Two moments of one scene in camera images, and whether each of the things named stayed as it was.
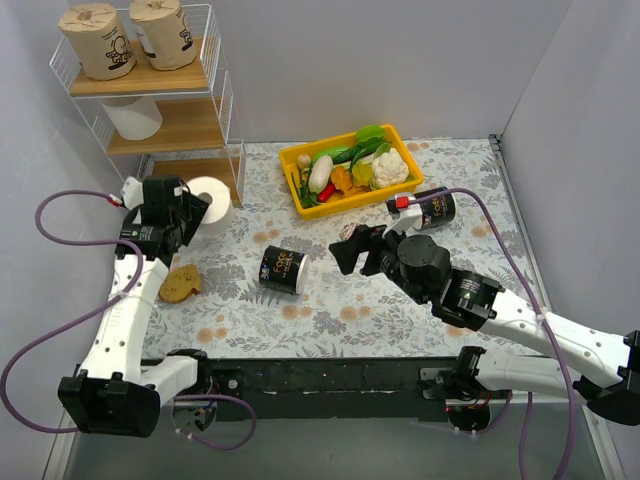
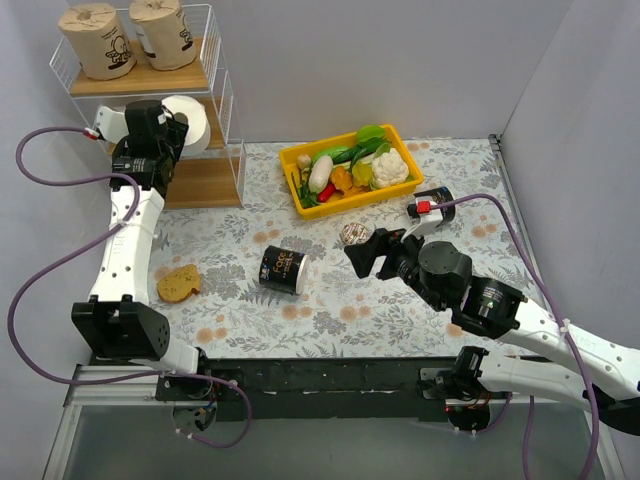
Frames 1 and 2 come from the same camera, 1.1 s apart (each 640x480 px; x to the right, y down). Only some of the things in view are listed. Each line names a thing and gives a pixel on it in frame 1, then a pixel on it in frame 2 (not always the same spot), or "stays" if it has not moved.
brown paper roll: x=99 y=40 stays
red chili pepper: x=326 y=193 stays
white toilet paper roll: x=213 y=191 -> x=198 y=121
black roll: x=284 y=269 stays
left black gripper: x=185 y=215 -> x=176 y=126
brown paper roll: x=164 y=34 stays
